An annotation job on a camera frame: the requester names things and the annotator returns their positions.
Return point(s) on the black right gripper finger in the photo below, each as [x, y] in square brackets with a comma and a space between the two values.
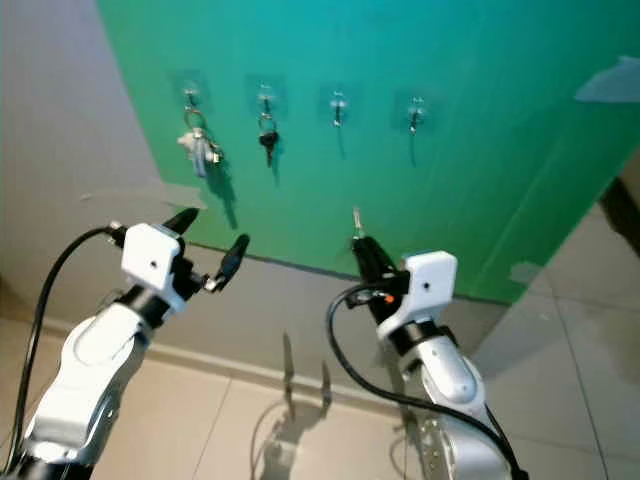
[370, 272]
[386, 268]

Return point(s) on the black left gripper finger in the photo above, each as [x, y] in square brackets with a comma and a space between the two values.
[182, 220]
[235, 260]

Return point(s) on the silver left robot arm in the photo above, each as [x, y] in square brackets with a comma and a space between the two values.
[95, 370]

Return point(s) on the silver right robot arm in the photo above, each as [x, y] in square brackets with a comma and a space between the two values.
[450, 380]

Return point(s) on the key bunch with white fob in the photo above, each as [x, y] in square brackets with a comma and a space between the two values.
[198, 148]

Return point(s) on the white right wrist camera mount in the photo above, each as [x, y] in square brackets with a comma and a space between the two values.
[422, 285]

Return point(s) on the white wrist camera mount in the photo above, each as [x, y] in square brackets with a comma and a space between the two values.
[153, 258]
[422, 285]

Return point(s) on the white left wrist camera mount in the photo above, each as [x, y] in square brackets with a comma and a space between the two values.
[153, 258]

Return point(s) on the green wall board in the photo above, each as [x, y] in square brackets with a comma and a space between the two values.
[400, 180]

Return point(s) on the clear adhesive wall hook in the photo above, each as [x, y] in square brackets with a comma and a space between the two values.
[338, 104]
[416, 110]
[265, 97]
[191, 97]

